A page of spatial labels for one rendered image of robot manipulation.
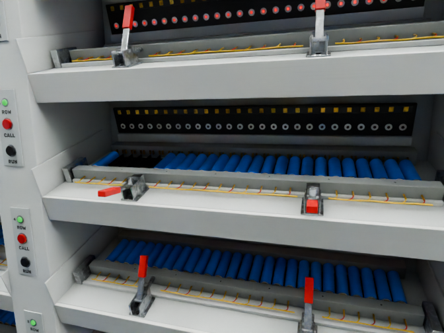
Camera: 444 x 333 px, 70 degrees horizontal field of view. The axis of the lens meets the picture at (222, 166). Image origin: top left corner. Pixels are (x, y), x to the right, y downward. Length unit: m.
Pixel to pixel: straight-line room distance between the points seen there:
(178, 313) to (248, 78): 0.38
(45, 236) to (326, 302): 0.46
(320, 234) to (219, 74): 0.24
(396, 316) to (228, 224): 0.28
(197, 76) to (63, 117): 0.29
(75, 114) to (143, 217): 0.25
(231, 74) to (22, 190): 0.40
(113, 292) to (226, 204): 0.29
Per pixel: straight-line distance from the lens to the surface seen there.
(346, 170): 0.50
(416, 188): 0.47
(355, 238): 0.44
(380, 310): 0.56
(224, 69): 0.42
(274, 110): 0.56
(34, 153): 0.59
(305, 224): 0.42
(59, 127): 0.62
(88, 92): 0.52
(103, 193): 0.45
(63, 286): 0.67
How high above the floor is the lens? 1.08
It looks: 10 degrees down
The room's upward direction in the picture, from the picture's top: 1 degrees counter-clockwise
